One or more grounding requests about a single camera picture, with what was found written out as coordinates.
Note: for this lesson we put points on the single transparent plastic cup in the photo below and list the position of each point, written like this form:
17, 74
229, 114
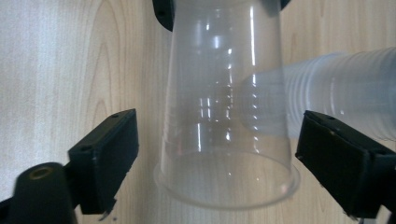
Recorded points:
227, 140

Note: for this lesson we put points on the stack of clear plastic cups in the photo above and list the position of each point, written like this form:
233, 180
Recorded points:
342, 84

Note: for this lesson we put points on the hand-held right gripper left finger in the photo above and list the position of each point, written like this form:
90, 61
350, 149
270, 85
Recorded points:
106, 158

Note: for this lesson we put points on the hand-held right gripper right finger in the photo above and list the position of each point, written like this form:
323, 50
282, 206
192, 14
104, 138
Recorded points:
342, 161

